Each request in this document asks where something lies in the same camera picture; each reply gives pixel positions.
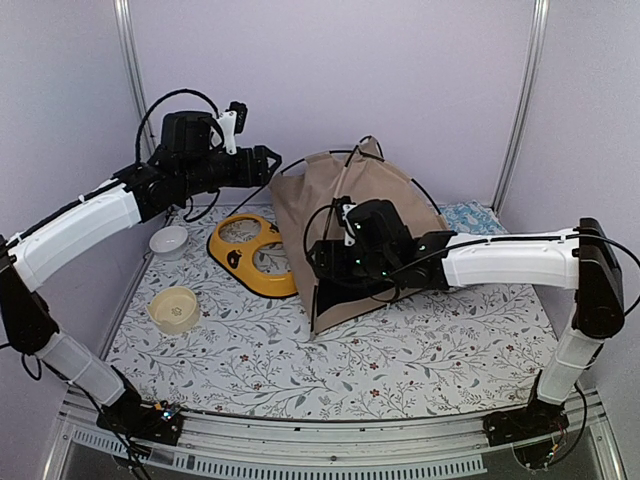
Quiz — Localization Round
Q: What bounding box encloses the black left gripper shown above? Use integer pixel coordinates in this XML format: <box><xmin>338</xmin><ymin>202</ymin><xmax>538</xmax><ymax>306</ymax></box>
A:
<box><xmin>180</xmin><ymin>143</ymin><xmax>282</xmax><ymax>196</ymax></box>

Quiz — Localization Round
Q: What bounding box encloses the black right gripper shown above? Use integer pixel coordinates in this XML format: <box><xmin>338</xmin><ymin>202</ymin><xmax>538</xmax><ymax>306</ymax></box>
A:
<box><xmin>307</xmin><ymin>239</ymin><xmax>396</xmax><ymax>282</ymax></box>

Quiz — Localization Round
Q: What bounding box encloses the beige pet tent fabric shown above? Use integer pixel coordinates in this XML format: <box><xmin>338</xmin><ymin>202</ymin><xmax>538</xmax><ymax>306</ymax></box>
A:
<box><xmin>269</xmin><ymin>136</ymin><xmax>453</xmax><ymax>335</ymax></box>

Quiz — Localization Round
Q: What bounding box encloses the blue snowman print cushion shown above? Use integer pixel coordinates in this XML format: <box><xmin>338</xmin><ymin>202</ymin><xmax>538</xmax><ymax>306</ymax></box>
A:
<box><xmin>439</xmin><ymin>201</ymin><xmax>507</xmax><ymax>235</ymax></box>

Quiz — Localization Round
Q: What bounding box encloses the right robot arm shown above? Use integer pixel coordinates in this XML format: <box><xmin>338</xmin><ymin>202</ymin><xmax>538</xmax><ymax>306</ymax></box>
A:
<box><xmin>303</xmin><ymin>197</ymin><xmax>626</xmax><ymax>436</ymax></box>

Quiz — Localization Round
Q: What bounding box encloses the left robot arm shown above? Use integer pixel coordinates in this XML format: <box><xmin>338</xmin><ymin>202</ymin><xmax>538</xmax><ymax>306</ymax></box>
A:
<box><xmin>1</xmin><ymin>102</ymin><xmax>281</xmax><ymax>434</ymax></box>

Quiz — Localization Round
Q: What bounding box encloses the yellow bear bowl stand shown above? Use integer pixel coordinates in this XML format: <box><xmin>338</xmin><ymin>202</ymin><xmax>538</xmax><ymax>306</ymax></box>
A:
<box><xmin>206</xmin><ymin>213</ymin><xmax>298</xmax><ymax>299</ymax></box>

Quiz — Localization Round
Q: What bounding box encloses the white ceramic bowl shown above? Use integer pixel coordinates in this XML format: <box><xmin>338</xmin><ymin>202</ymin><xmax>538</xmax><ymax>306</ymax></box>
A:
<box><xmin>149</xmin><ymin>225</ymin><xmax>189</xmax><ymax>261</ymax></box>

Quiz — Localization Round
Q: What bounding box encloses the cream paw print bowl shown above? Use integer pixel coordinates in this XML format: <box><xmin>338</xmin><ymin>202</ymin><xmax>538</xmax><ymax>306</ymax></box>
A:
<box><xmin>146</xmin><ymin>286</ymin><xmax>200</xmax><ymax>335</ymax></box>

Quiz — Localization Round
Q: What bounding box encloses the floral white table mat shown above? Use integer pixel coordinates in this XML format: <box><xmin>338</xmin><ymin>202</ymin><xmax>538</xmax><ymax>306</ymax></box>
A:
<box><xmin>107</xmin><ymin>207</ymin><xmax>557</xmax><ymax>420</ymax></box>

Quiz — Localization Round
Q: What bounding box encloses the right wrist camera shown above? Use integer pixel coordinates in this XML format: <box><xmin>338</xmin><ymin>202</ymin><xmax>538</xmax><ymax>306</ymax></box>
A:
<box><xmin>333</xmin><ymin>196</ymin><xmax>357</xmax><ymax>247</ymax></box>

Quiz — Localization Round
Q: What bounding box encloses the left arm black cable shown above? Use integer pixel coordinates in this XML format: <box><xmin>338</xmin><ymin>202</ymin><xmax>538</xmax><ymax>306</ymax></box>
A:
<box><xmin>134</xmin><ymin>89</ymin><xmax>224</xmax><ymax>224</ymax></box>

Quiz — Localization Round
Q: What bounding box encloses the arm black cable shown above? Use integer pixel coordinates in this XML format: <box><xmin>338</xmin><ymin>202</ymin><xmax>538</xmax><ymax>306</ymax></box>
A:
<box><xmin>304</xmin><ymin>199</ymin><xmax>640</xmax><ymax>469</ymax></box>
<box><xmin>134</xmin><ymin>89</ymin><xmax>224</xmax><ymax>224</ymax></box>

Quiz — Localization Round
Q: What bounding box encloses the aluminium front rail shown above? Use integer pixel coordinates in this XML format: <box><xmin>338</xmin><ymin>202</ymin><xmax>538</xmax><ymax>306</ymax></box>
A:
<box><xmin>43</xmin><ymin>390</ymin><xmax>631</xmax><ymax>479</ymax></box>

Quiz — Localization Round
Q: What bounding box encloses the aluminium left corner post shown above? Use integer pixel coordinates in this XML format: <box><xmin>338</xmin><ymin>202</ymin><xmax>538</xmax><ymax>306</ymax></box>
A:
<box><xmin>112</xmin><ymin>0</ymin><xmax>175</xmax><ymax>213</ymax></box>

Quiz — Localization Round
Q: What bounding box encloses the aluminium corner post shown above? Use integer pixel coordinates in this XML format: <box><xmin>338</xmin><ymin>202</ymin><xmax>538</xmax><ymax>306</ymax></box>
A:
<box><xmin>112</xmin><ymin>0</ymin><xmax>175</xmax><ymax>213</ymax></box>
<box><xmin>491</xmin><ymin>0</ymin><xmax>550</xmax><ymax>215</ymax></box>

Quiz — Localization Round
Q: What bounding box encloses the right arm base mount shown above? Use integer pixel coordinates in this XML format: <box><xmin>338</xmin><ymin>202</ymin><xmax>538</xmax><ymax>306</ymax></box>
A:
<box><xmin>482</xmin><ymin>398</ymin><xmax>569</xmax><ymax>446</ymax></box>

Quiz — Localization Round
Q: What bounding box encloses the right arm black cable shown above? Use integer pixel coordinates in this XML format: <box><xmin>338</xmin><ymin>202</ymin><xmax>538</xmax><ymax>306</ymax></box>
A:
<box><xmin>304</xmin><ymin>199</ymin><xmax>640</xmax><ymax>469</ymax></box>

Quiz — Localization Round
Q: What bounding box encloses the aluminium right corner post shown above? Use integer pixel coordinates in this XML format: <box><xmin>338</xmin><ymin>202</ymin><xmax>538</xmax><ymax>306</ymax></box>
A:
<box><xmin>491</xmin><ymin>0</ymin><xmax>550</xmax><ymax>215</ymax></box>

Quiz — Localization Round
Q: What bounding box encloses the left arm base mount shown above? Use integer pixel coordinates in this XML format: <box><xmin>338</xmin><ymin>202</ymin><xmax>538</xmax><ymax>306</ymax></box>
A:
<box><xmin>96</xmin><ymin>396</ymin><xmax>184</xmax><ymax>446</ymax></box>

